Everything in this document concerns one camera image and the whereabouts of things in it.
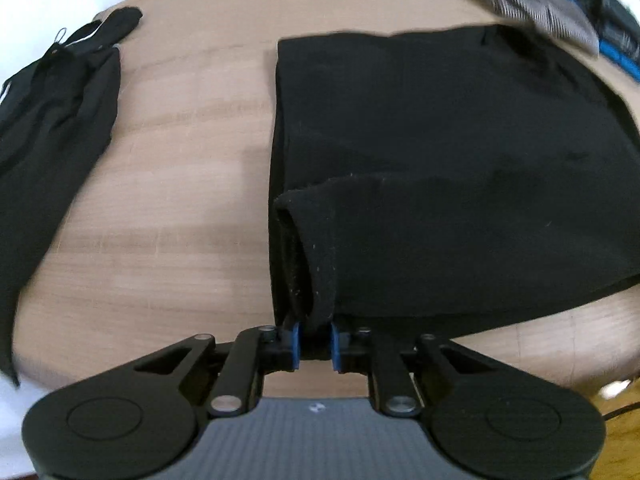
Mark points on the thick black sweater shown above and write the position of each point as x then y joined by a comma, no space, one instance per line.
425,160

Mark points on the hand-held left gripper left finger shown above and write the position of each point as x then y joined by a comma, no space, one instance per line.
298,347

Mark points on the blue garment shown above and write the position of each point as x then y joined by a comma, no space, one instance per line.
622,57

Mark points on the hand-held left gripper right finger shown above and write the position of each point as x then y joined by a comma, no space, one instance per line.
335,350

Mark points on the houndstooth shirt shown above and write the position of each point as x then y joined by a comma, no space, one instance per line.
540,5

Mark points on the thin black garment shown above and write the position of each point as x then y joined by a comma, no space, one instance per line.
55,125

